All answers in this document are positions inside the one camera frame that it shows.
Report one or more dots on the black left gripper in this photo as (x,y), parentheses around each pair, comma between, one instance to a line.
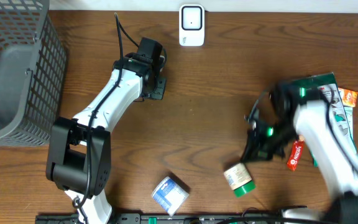
(158,94)

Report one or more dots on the blue white round tub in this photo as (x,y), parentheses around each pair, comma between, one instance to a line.
(169,195)

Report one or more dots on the white barcode scanner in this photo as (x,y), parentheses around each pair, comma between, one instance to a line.
(191,25)

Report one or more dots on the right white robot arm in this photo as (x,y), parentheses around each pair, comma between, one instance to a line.
(310,116)

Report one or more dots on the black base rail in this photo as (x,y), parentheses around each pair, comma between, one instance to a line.
(136,218)

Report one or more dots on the mint green snack pack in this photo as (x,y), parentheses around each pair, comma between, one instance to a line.
(349,116)

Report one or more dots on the red stick packet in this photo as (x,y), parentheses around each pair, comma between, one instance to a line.
(296,152)

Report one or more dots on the grey mesh basket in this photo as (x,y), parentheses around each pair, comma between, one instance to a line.
(32,71)

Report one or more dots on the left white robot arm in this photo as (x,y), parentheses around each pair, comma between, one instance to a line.
(79,153)

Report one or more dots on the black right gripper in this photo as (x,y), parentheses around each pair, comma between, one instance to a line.
(255,150)

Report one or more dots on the green lid beige jar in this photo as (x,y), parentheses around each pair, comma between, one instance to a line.
(239,179)

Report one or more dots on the orange small packet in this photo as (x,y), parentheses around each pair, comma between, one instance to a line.
(348,97)

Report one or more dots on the green 3M wipes pack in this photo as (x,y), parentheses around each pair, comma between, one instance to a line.
(328,85)

